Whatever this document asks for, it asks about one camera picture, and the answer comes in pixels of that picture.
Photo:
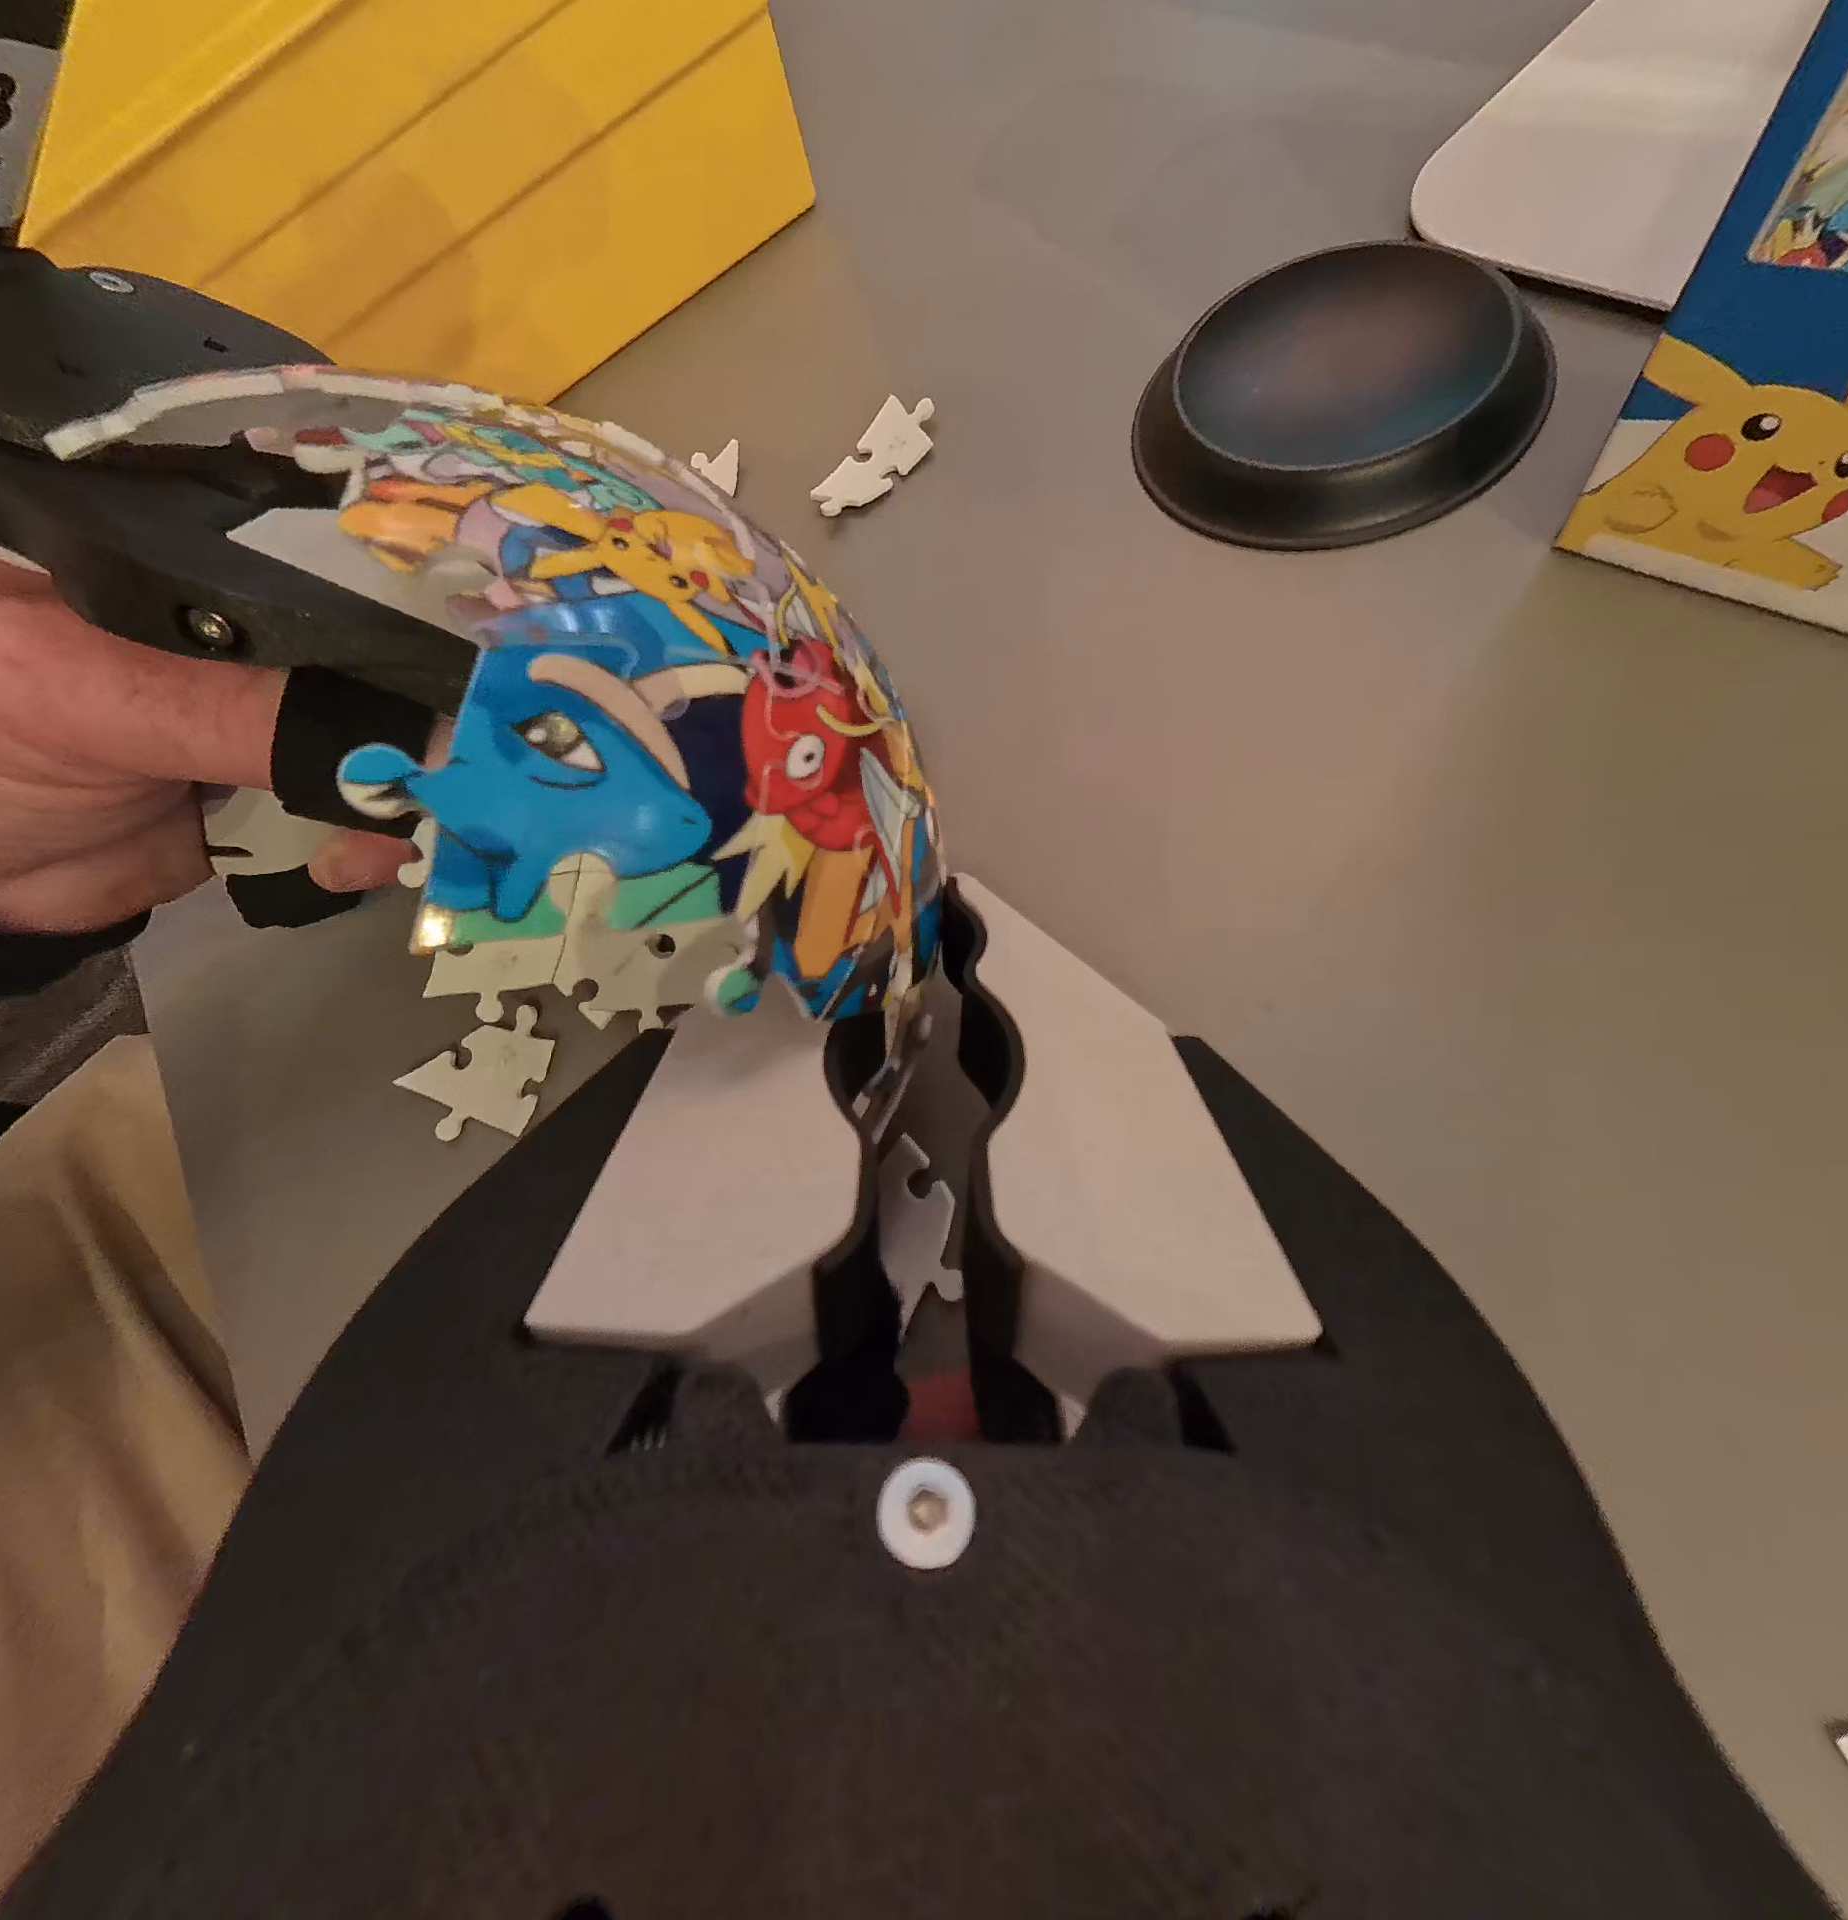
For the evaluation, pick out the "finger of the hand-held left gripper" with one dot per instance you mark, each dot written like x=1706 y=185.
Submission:
x=286 y=537

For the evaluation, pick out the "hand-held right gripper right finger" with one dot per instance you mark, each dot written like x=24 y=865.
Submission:
x=1149 y=1199

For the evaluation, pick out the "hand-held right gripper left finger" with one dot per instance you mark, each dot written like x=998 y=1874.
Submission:
x=697 y=1199

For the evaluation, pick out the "puzzle pieces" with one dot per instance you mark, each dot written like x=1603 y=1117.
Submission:
x=481 y=1072

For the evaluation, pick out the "yellow plastic bin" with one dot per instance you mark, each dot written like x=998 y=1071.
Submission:
x=414 y=150

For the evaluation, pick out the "partly built puzzle ball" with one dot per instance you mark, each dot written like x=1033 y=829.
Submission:
x=639 y=720

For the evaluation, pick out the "black round ball stand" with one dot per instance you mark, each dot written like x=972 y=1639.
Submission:
x=1344 y=390

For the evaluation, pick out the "printed puzzle box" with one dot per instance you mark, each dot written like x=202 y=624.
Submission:
x=1734 y=375

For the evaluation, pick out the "person's left hand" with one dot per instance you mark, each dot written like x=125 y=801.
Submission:
x=83 y=766

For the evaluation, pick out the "person's beige clothing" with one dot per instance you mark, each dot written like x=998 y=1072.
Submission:
x=83 y=1423

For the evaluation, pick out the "white document stand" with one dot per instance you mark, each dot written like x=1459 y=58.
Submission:
x=1599 y=136

